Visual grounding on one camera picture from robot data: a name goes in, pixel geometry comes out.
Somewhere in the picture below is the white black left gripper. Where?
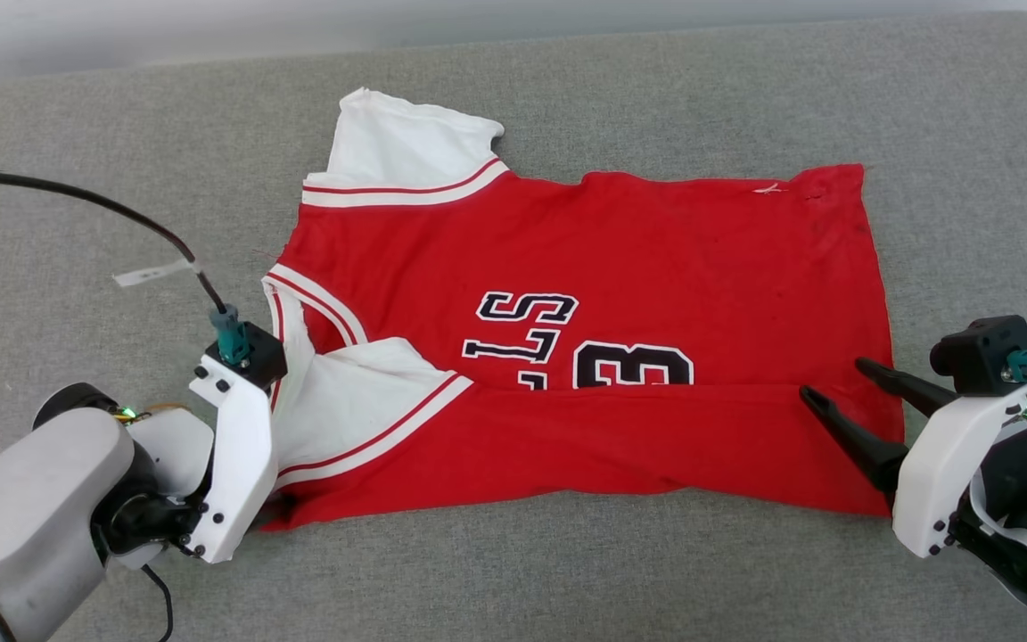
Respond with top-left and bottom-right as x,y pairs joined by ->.
32,355 -> 281,567

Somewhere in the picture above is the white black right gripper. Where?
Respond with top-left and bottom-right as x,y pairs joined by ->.
799,357 -> 1027,616

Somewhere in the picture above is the red white basketball jersey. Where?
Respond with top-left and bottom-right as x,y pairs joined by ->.
259,86 -> 905,533

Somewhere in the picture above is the grey fabric sofa seat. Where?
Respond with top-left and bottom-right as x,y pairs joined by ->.
0,11 -> 1027,642

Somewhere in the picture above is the thin black cable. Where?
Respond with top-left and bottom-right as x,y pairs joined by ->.
139,564 -> 176,642

